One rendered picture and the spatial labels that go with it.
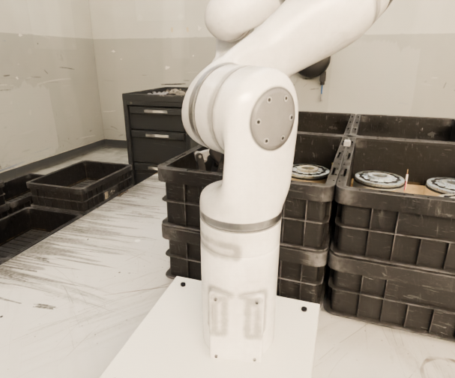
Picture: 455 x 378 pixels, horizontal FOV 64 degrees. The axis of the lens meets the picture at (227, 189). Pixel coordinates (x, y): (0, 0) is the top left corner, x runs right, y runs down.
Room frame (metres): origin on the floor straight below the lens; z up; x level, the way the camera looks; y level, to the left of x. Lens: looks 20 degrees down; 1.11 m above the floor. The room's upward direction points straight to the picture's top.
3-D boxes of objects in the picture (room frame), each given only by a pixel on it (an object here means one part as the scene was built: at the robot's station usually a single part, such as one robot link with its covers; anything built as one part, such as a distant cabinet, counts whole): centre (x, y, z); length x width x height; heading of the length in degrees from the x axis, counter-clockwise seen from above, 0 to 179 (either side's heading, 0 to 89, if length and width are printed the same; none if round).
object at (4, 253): (1.28, 0.81, 0.31); 0.40 x 0.30 x 0.34; 162
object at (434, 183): (0.71, -0.47, 0.86); 0.10 x 0.10 x 0.01
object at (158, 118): (2.55, 0.35, 0.45); 0.60 x 0.45 x 0.90; 162
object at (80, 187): (1.66, 0.68, 0.37); 0.40 x 0.30 x 0.45; 162
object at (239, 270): (0.38, -0.01, 0.85); 0.09 x 0.09 x 0.17; 84
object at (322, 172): (0.82, -0.19, 0.86); 0.10 x 0.10 x 0.01
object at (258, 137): (0.38, -0.02, 1.01); 0.09 x 0.09 x 0.17; 38
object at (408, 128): (1.01, -0.50, 0.87); 0.40 x 0.30 x 0.11; 160
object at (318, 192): (0.74, -0.08, 0.92); 0.40 x 0.30 x 0.02; 160
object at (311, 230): (0.74, -0.08, 0.87); 0.40 x 0.30 x 0.11; 160
